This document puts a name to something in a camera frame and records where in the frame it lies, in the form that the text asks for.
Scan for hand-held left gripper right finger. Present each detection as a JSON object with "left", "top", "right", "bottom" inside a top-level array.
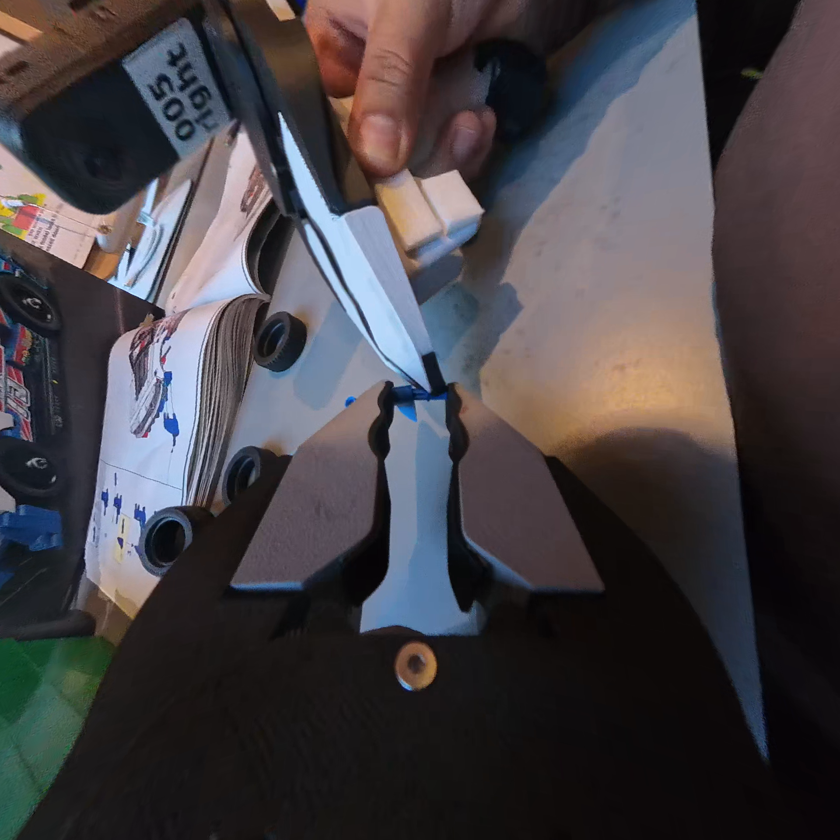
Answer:
[{"left": 445, "top": 384, "right": 606, "bottom": 614}]

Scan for open instruction booklet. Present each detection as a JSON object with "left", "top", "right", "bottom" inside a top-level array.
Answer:
[{"left": 84, "top": 128, "right": 309, "bottom": 618}]

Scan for person's right hand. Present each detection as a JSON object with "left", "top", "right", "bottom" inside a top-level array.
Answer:
[{"left": 304, "top": 0, "right": 593, "bottom": 175}]

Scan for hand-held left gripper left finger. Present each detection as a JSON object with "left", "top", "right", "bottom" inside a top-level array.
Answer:
[{"left": 230, "top": 381, "right": 395, "bottom": 608}]

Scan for person's right forearm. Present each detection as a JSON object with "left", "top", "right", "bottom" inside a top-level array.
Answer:
[{"left": 525, "top": 0, "right": 657, "bottom": 52}]

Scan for grey desk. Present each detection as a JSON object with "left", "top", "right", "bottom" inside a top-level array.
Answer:
[{"left": 85, "top": 0, "right": 769, "bottom": 762}]

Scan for person's black trousers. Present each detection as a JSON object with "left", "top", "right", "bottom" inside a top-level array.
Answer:
[{"left": 696, "top": 0, "right": 802, "bottom": 172}]

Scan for green storage bin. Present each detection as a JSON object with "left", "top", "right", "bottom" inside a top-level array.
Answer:
[{"left": 0, "top": 635, "right": 118, "bottom": 840}]

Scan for black toy tyre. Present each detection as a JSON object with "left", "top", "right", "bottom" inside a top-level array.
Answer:
[
  {"left": 254, "top": 311, "right": 308, "bottom": 374},
  {"left": 138, "top": 504, "right": 215, "bottom": 578},
  {"left": 221, "top": 445, "right": 291, "bottom": 507}
]

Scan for printed instruction board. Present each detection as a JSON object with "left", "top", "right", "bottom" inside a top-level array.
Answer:
[{"left": 0, "top": 141, "right": 99, "bottom": 270}]

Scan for black car picture box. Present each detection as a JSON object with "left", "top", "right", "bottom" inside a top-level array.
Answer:
[{"left": 0, "top": 246, "right": 165, "bottom": 641}]

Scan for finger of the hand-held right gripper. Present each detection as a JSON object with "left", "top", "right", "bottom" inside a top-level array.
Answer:
[
  {"left": 335, "top": 168, "right": 488, "bottom": 395},
  {"left": 277, "top": 113, "right": 434, "bottom": 393}
]

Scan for white stand base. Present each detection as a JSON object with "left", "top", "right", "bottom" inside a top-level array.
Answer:
[{"left": 98, "top": 174, "right": 198, "bottom": 293}]

